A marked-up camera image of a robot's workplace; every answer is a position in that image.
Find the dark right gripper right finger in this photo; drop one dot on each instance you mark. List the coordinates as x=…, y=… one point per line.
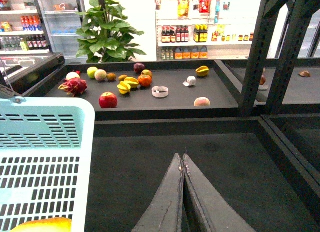
x=205, y=208

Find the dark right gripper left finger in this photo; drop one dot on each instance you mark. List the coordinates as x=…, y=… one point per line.
x=166, y=208

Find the yellow mango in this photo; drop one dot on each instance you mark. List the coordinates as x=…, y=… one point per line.
x=50, y=224

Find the light blue plastic basket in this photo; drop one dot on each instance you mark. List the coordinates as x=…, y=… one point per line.
x=45, y=146

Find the red mango right tray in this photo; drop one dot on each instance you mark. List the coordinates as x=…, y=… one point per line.
x=263, y=78

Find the pale peach at edge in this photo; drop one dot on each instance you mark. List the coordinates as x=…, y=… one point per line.
x=202, y=101

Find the red apple front tray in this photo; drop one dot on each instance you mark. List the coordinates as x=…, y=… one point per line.
x=108, y=100

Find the yellow starfruit front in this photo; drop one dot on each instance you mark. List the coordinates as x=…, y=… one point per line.
x=124, y=87

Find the yellow starfruit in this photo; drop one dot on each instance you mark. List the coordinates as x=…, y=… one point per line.
x=124, y=87
x=132, y=81
x=202, y=71

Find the black fruit display tray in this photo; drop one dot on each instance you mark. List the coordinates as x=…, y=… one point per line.
x=221, y=86

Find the orange persimmon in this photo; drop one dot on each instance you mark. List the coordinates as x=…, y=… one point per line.
x=145, y=80

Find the yellow starfruit back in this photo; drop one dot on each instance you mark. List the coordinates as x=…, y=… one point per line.
x=132, y=81

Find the small white tape roll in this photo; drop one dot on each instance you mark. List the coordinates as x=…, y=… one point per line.
x=190, y=81

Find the brown kiwi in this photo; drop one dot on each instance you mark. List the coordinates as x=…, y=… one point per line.
x=122, y=77
x=111, y=76

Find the red yellow apple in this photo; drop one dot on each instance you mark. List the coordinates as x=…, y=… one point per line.
x=147, y=72

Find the yellow starfruit far right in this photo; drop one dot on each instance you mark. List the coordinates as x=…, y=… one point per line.
x=202, y=71

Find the dark purple fruit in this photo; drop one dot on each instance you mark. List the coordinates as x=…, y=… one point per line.
x=138, y=67

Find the pale peach fruit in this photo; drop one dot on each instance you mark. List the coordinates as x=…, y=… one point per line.
x=100, y=74

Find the pink dragon fruit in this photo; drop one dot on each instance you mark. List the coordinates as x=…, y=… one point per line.
x=74, y=86

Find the green apple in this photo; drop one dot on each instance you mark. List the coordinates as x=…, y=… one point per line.
x=91, y=71

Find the brown shell fruit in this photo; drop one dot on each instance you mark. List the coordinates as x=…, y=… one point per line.
x=305, y=73

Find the white round fruit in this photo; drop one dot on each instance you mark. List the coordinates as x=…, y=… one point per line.
x=72, y=75

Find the green potted plant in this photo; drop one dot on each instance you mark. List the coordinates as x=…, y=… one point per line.
x=105, y=34

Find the white goods shelf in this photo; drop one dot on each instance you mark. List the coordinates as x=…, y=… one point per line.
x=201, y=29

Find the glass door refrigerator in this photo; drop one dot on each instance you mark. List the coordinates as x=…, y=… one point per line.
x=61, y=20

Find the left drinks shelf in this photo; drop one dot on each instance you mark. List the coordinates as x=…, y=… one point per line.
x=22, y=30

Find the dark metal rack post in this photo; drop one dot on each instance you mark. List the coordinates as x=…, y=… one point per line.
x=263, y=33

